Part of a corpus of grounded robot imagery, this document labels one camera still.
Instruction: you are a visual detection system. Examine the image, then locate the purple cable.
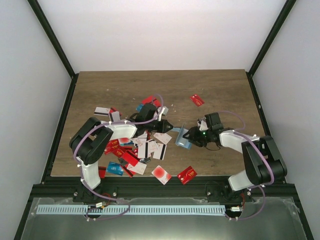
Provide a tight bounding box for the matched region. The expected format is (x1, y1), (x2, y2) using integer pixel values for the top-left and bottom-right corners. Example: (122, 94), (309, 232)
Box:
(217, 110), (276, 222)
(73, 93), (166, 222)

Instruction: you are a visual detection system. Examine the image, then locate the red VIP card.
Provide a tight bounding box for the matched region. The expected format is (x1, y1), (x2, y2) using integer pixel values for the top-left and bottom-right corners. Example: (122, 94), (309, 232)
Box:
(177, 166), (197, 185)

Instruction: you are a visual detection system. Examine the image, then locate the white card red circle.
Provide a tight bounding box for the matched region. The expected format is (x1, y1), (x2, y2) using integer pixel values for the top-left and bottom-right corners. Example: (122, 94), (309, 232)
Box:
(151, 165), (172, 185)

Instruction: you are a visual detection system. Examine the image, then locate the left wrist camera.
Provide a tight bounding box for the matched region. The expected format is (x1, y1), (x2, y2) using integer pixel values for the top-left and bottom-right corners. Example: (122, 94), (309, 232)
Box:
(157, 106), (169, 121)

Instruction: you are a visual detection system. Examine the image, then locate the blue card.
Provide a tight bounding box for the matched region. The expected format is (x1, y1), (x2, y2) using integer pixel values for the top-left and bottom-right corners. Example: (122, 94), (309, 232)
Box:
(106, 161), (124, 176)
(136, 104), (144, 113)

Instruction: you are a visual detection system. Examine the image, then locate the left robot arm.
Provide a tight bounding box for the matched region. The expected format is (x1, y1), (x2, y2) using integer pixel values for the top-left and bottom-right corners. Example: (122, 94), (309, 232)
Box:
(69, 103), (173, 202)

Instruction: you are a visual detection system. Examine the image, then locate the light blue slotted rail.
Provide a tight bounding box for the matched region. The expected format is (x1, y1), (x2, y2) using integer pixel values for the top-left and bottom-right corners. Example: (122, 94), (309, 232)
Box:
(36, 204), (226, 216)

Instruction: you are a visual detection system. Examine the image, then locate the white magnetic stripe card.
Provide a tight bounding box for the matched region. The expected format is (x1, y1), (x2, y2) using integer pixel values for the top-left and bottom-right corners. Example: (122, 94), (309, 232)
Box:
(153, 143), (167, 161)

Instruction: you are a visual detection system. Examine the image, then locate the large white card pile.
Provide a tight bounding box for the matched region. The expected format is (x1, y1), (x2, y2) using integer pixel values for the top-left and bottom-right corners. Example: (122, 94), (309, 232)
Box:
(131, 131), (148, 147)

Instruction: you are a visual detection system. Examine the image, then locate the dark red striped card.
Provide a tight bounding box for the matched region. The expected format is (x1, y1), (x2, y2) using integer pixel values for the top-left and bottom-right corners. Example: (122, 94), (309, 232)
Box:
(98, 166), (107, 179)

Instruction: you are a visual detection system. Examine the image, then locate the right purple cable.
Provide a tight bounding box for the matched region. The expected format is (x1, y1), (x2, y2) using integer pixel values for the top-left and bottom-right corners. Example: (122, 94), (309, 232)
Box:
(217, 110), (276, 222)

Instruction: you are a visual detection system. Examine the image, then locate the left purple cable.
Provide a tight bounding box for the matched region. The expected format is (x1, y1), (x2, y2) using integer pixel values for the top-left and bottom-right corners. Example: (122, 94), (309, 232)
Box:
(73, 93), (166, 222)

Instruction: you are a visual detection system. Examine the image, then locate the white card bottom centre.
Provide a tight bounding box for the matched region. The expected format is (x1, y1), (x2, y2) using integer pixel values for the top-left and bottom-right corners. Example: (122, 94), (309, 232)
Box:
(126, 162), (147, 175)

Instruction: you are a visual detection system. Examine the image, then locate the teal card holder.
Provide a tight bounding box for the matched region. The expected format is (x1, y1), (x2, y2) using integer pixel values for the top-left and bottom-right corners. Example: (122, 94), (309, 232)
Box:
(172, 123), (191, 150)

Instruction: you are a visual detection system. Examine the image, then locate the blue card top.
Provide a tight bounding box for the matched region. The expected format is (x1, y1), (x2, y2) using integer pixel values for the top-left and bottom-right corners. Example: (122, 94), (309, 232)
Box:
(136, 104), (144, 113)

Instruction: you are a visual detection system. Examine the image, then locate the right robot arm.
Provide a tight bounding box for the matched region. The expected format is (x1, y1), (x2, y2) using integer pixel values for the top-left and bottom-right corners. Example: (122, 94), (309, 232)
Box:
(182, 112), (288, 202)

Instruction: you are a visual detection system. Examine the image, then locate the red card in pile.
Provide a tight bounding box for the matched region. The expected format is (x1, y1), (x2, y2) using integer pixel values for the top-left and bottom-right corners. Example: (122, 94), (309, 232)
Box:
(121, 150), (139, 167)

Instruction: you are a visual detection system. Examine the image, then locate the white card red print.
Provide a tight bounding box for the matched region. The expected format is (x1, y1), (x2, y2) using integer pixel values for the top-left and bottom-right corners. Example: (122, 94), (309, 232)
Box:
(153, 132), (172, 145)

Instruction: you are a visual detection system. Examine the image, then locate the red card far right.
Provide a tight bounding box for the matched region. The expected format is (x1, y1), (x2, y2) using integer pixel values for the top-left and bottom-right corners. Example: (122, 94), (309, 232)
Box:
(190, 94), (205, 107)

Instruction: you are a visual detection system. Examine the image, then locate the red magnetic stripe card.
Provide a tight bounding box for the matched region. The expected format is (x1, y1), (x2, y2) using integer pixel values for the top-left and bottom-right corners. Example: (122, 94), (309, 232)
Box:
(141, 95), (162, 110)

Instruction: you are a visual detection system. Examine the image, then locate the black aluminium frame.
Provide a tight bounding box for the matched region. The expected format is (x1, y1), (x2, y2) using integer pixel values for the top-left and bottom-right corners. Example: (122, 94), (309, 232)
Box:
(14, 0), (314, 240)

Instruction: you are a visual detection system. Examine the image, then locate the blue card bottom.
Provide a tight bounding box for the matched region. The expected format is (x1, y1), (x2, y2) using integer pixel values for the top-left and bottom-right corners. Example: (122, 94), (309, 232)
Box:
(106, 161), (124, 176)

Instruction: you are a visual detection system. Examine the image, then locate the white striped card left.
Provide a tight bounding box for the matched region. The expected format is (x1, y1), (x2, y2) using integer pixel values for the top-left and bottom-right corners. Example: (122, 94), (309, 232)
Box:
(94, 107), (111, 116)

